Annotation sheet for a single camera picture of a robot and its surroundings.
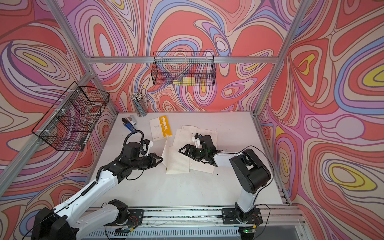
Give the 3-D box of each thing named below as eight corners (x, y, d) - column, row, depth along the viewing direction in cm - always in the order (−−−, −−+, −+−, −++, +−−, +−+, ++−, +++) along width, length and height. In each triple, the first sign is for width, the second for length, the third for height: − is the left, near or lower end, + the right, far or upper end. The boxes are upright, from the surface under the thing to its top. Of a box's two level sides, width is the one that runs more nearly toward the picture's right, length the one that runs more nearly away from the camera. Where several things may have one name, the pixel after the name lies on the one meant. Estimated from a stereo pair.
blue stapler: (123, 124, 115) (120, 119, 111) (126, 122, 117) (124, 117, 113) (133, 132, 110) (130, 127, 106) (136, 130, 112) (134, 125, 107)
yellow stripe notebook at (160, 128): (153, 141, 104) (152, 139, 102) (149, 121, 116) (148, 119, 115) (172, 136, 107) (172, 134, 105) (167, 117, 119) (166, 115, 118)
